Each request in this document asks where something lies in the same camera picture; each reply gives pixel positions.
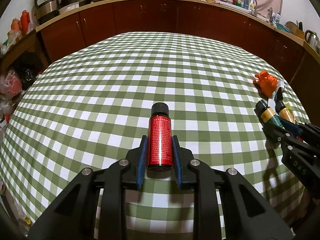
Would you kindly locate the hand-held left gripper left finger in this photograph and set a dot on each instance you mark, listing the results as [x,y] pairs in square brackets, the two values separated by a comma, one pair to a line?
[141,160]

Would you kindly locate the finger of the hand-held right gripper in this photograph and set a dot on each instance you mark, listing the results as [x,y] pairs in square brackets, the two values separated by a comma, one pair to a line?
[291,127]
[276,137]

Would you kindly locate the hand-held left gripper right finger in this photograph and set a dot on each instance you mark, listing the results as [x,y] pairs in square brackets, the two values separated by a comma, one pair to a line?
[176,160]

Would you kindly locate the brown bottle orange label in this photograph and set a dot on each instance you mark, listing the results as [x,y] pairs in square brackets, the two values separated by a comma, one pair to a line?
[285,112]

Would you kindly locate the teal tube packet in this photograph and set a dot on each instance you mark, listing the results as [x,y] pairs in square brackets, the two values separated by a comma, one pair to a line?
[275,119]

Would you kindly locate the red bottle black cap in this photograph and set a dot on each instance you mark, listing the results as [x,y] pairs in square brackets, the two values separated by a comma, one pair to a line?
[160,142]

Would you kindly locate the grey foil packet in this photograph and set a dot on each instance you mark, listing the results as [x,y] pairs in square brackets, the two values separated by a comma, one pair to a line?
[280,90]

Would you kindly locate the orange wrapper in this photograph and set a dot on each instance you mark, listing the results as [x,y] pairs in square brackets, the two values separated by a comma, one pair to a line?
[265,82]

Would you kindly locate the green checked tablecloth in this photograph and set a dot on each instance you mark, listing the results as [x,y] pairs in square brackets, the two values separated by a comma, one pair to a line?
[125,80]

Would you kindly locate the steel kettle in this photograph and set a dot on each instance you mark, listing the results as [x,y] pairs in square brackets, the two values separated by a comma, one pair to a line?
[311,38]

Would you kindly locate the flat teal colander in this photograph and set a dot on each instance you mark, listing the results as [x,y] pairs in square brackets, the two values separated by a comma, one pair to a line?
[285,28]

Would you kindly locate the white plastic bottle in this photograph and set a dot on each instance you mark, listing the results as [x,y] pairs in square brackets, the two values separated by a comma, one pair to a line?
[277,18]

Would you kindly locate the small chrome faucet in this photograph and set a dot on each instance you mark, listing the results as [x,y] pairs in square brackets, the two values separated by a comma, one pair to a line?
[270,14]

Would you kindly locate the tall chrome faucet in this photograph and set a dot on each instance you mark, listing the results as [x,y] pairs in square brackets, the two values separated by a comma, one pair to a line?
[253,3]

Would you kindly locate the blue-white soap bottle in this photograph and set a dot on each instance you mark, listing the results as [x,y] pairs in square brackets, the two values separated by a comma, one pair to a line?
[246,4]

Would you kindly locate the red lower cabinets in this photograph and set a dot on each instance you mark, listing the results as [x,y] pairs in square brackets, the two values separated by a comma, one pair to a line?
[150,17]

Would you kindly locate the pile of plastic bags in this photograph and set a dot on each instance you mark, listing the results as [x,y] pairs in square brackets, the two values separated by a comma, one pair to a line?
[11,85]

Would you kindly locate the orange plastic bottle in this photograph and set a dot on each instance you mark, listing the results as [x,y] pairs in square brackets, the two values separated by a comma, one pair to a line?
[24,21]

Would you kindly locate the steel rice cooker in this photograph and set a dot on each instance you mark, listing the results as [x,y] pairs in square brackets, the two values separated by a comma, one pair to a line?
[46,5]

